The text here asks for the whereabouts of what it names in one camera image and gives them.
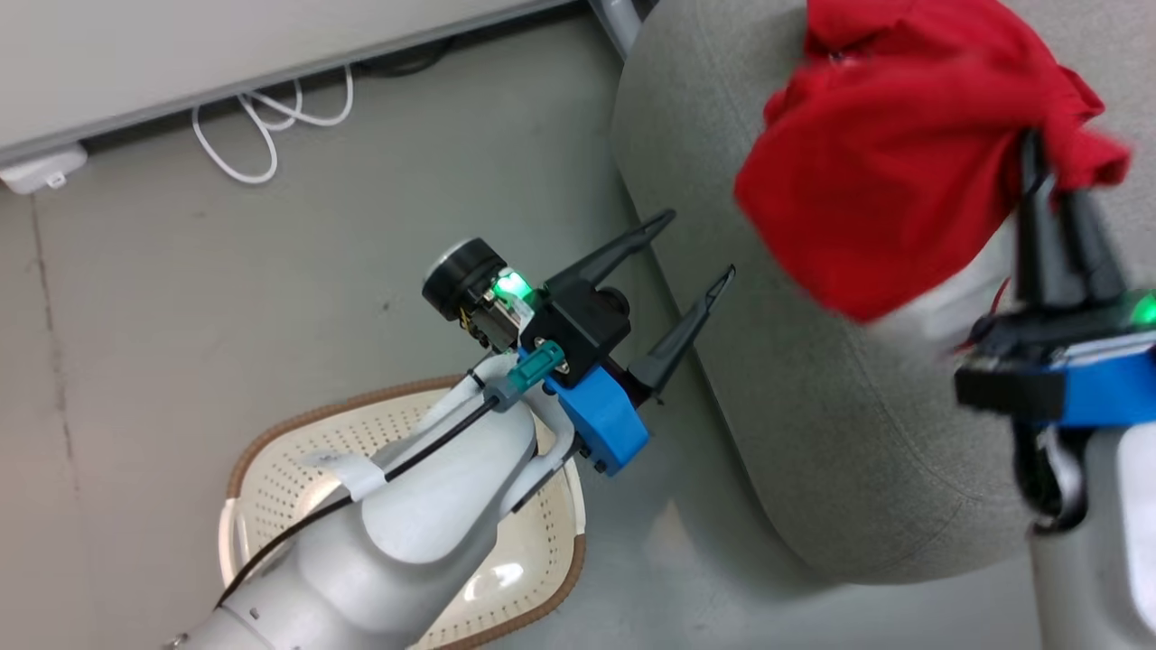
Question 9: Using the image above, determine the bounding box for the left gripper with blue bracket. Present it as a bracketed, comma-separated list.
[422, 210, 735, 478]

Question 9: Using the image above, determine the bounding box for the right gripper with blue bracket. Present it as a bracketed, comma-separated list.
[956, 131, 1156, 430]

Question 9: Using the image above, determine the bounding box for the red garment with white stripes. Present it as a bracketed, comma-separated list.
[733, 0, 1132, 358]

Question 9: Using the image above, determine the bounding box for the cream perforated laundry basket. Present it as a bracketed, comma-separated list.
[217, 375, 588, 650]

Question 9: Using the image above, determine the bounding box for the grey fabric sofa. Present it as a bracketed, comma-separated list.
[612, 0, 1156, 583]

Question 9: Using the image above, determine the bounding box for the large white partition panel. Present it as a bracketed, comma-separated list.
[0, 0, 588, 168]

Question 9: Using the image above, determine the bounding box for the teal left cable connector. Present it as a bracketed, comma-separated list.
[483, 341, 565, 412]

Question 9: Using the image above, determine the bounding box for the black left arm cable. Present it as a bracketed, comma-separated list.
[217, 397, 502, 610]

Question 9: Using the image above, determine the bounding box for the black floor cable under panel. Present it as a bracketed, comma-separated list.
[354, 36, 454, 79]

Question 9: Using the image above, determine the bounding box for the looped white floor cable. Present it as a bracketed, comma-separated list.
[191, 65, 355, 186]

